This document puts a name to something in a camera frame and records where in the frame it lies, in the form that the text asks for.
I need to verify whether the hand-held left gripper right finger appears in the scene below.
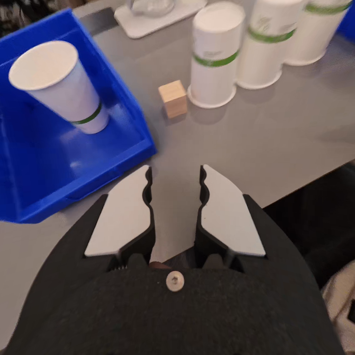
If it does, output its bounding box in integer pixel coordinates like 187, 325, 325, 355
195, 164, 266, 266

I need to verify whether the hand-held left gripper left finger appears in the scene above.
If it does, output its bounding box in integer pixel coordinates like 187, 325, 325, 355
84, 165, 156, 264

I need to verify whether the white paper cup green band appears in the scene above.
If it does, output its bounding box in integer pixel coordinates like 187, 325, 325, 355
236, 0, 304, 90
187, 1, 246, 109
8, 40, 110, 135
283, 0, 353, 66

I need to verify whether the blue plastic bin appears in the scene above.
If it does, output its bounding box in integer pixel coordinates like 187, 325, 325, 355
337, 2, 355, 43
0, 7, 158, 224

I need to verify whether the wooden cube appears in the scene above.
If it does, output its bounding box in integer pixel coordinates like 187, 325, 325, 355
158, 80, 188, 119

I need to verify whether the pale grey box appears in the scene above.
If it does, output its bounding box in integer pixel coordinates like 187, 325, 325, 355
321, 259, 355, 355

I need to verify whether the white rectangular tray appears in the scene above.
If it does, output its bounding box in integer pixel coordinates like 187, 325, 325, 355
113, 0, 208, 39

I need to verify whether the clear plastic container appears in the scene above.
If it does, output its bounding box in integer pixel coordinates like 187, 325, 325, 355
127, 0, 175, 16

